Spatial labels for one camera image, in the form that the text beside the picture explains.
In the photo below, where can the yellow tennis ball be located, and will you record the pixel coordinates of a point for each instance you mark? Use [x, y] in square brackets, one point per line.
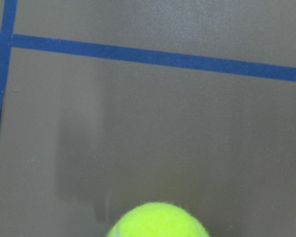
[158, 219]

